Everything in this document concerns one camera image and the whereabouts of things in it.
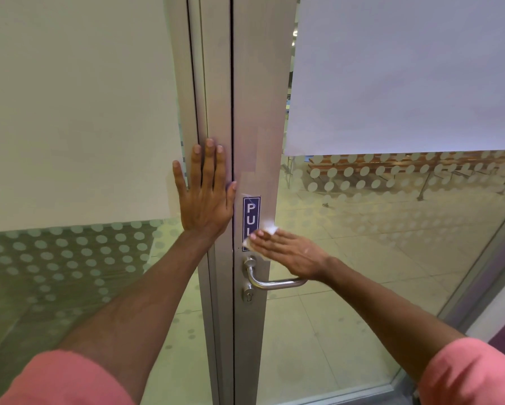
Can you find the pink right shirt sleeve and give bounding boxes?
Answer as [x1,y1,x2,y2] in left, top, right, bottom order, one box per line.
[417,337,505,405]

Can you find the person's right forearm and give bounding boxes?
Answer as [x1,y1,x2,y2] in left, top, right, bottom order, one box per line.
[318,257,466,386]

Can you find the glass side panel aluminium frame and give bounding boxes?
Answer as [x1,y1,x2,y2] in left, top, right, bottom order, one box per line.
[0,0,234,405]

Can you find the person's left hand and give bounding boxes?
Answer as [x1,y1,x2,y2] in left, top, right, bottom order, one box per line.
[172,138,238,241]

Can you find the white wiping cloth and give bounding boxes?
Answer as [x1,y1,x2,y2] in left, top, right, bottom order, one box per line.
[242,222,281,252]

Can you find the pink shirt sleeve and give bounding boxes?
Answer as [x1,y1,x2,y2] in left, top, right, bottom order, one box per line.
[0,349,136,405]
[417,337,505,405]

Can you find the glass door with aluminium frame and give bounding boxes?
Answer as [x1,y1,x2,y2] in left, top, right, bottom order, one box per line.
[231,0,505,405]

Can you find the person's right hand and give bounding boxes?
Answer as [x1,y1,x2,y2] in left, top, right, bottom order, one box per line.
[248,229,333,284]

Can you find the silver lever door handle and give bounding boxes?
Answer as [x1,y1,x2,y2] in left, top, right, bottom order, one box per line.
[243,255,309,290]

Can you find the blue door sign sticker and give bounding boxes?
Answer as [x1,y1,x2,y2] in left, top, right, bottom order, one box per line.
[242,195,262,253]

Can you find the pink left shirt sleeve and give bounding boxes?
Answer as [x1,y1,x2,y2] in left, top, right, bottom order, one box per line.
[0,349,136,405]

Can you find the person's left forearm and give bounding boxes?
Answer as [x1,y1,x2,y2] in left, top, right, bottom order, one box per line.
[58,231,221,376]

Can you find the large white paper sheet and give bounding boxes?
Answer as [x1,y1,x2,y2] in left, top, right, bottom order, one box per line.
[284,0,505,157]
[0,0,185,233]

